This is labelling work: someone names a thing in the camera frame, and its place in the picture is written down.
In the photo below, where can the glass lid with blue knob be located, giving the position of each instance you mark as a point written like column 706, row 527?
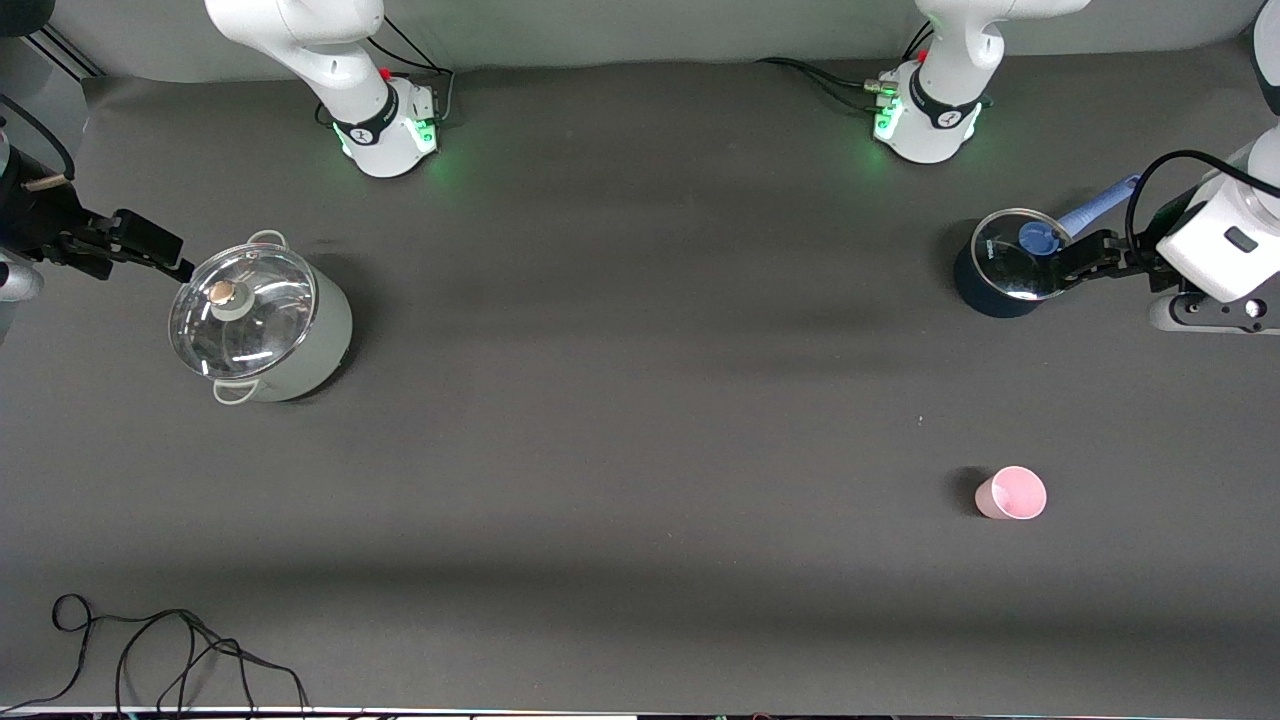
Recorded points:
column 1010, row 265

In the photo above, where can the pink plastic cup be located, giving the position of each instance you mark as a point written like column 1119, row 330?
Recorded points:
column 1012, row 494

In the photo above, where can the glass lid with beige knob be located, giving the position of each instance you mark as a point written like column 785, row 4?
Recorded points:
column 250, row 320

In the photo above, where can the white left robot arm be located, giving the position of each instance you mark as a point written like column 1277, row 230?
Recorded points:
column 935, row 110

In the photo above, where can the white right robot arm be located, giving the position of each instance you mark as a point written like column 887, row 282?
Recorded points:
column 330, row 60

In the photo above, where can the aluminium frame rail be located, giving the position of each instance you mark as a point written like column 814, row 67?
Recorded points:
column 70, row 55

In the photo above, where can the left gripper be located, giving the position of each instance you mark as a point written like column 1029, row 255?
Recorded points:
column 1143, row 256

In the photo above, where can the dark grey table cover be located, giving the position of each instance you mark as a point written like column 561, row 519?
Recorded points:
column 640, row 450

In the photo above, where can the dark blue saucepan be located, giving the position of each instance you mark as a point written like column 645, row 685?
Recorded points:
column 985, row 295

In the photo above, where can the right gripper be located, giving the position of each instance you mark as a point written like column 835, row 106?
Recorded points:
column 38, row 216

